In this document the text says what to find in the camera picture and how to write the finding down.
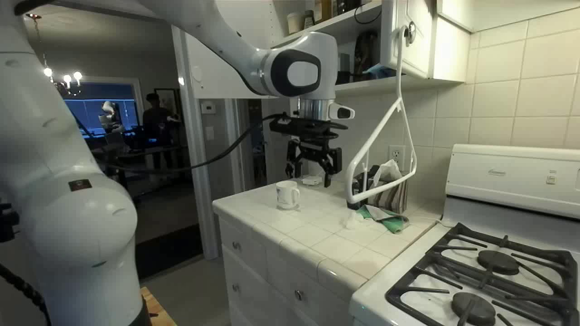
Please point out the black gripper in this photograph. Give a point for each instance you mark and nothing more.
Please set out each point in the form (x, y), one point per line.
(314, 146)

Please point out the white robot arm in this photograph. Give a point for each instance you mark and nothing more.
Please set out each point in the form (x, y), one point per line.
(61, 182)

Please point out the dark cupboard door knob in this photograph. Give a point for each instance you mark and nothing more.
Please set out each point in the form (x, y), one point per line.
(410, 31)

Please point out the white mug blue flowers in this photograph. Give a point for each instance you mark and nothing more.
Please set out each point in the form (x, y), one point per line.
(287, 196)

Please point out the striped dish towel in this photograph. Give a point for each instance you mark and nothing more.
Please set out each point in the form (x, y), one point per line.
(390, 193)

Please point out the green cloth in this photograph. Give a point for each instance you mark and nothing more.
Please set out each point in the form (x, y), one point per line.
(390, 222)

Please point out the clear plastic container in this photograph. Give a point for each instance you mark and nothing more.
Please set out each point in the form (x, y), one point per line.
(345, 68)

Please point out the white plastic clothes hanger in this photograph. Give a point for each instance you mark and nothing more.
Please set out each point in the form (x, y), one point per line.
(400, 106)

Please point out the blue cloth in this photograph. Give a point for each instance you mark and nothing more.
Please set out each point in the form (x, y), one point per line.
(381, 73)

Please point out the metal drawer knob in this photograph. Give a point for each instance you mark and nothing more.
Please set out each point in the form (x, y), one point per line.
(236, 289)
(236, 245)
(300, 296)

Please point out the white base cabinet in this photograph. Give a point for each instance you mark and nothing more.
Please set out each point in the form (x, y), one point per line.
(273, 272)

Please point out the dark tall jar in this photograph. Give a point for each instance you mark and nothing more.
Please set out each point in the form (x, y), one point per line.
(365, 55)

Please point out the white ceramic jar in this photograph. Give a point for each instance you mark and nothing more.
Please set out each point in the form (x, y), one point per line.
(294, 22)

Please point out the black stove grate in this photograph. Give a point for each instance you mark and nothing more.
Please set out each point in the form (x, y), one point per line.
(454, 229)

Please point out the person in dark clothes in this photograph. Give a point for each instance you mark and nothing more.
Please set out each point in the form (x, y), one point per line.
(157, 127)

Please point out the black floor mat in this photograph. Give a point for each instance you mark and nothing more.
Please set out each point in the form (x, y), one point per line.
(173, 251)

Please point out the white gas stove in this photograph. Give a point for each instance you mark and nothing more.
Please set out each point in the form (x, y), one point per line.
(514, 175)

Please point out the black burner cap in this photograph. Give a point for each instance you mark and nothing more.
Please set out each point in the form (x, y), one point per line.
(474, 309)
(499, 261)

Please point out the wooden board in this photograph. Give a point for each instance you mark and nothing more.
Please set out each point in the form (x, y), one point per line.
(157, 309)

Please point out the blue lit window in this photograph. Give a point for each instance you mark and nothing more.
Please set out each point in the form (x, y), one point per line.
(84, 115)

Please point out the lit chandelier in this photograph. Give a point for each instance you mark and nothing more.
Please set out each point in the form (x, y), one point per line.
(70, 82)

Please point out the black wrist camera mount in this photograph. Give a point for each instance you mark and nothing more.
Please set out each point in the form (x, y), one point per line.
(309, 126)

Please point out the white wall cupboard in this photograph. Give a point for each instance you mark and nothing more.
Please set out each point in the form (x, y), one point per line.
(374, 86)

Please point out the white light switch plate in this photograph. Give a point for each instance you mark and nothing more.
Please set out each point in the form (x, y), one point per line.
(209, 133)

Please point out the white wall thermostat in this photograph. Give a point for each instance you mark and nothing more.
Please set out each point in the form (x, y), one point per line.
(207, 108)

